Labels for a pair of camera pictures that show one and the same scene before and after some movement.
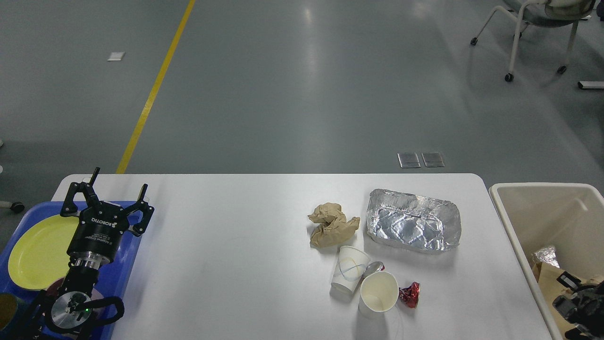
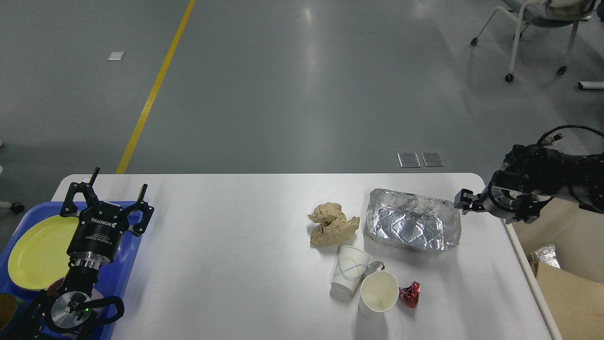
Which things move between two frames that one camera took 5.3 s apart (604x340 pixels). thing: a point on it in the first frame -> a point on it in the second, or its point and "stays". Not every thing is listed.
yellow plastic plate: [38, 259] stays
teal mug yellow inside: [13, 313] stays
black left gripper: [95, 239] stays
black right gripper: [585, 308] -> [502, 200]
